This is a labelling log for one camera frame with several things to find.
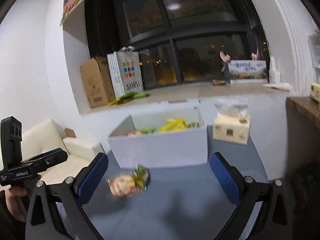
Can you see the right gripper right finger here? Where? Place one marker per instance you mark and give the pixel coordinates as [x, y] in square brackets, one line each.
[273, 220]

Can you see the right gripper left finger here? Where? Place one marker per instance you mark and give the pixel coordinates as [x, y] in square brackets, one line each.
[44, 220]

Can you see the yellow chip bag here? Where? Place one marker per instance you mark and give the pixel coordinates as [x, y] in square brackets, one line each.
[175, 125]

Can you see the beige round cake pack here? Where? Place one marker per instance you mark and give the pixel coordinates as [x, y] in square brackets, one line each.
[139, 132]

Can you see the person's left hand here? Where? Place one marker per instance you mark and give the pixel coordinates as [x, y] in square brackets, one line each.
[11, 196]

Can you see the cream sofa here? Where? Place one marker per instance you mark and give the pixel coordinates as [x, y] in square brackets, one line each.
[48, 136]

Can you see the green pea snack packet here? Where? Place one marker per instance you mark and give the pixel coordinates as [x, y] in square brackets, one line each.
[129, 184]

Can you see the tissue paper pack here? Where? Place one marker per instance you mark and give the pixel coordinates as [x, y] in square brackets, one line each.
[232, 123]

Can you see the wooden side table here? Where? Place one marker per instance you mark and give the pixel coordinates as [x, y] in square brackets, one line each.
[306, 107]

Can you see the white cardboard box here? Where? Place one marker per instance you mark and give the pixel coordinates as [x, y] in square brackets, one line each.
[160, 149]

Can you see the brown cardboard box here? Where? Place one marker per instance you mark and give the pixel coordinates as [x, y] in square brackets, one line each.
[97, 82]

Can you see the green snack packets on sill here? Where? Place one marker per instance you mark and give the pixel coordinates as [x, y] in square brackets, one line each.
[129, 96]

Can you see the white spray bottle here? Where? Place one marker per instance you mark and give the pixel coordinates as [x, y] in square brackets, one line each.
[274, 74]

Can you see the dark blue gift box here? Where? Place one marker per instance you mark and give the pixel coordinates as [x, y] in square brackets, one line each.
[226, 73]

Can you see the white SANFU shopping bag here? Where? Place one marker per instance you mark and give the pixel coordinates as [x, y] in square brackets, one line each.
[124, 67]

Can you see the printed long gift box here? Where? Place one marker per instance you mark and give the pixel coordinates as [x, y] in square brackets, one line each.
[247, 71]

